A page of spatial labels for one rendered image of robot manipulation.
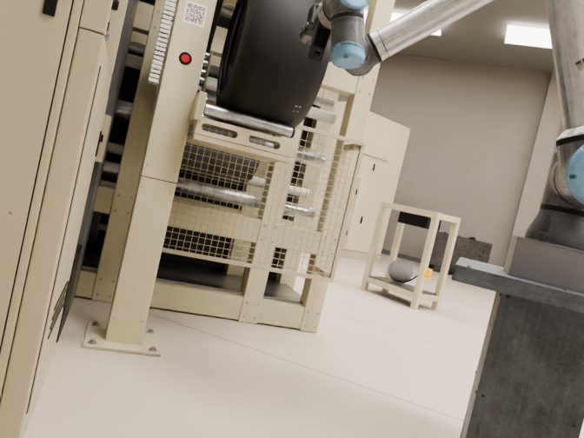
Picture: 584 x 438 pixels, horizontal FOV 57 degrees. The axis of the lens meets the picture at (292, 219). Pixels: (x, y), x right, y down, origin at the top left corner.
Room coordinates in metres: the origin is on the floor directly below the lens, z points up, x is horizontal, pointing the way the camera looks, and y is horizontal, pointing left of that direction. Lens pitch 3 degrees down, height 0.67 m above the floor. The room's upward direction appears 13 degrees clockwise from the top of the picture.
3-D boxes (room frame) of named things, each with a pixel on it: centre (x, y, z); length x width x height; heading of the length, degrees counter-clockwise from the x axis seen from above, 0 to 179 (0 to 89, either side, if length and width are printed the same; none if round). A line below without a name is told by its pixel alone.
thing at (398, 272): (4.59, -1.05, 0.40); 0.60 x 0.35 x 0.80; 41
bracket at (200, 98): (2.02, 0.45, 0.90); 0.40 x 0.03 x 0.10; 18
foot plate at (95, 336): (1.98, 0.52, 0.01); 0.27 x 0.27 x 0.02; 18
